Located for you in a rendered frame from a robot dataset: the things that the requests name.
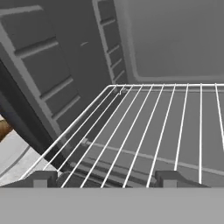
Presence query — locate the white wire oven rack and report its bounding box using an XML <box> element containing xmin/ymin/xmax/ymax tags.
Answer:
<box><xmin>19</xmin><ymin>83</ymin><xmax>224</xmax><ymax>188</ymax></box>

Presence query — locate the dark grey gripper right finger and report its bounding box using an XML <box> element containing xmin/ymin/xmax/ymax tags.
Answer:
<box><xmin>154</xmin><ymin>170</ymin><xmax>210</xmax><ymax>188</ymax></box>

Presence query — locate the brown baguette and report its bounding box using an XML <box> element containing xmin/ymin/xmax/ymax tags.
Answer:
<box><xmin>0</xmin><ymin>119</ymin><xmax>14</xmax><ymax>143</ymax></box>

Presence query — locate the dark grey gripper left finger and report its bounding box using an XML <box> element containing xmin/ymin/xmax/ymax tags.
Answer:
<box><xmin>0</xmin><ymin>170</ymin><xmax>59</xmax><ymax>188</ymax></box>

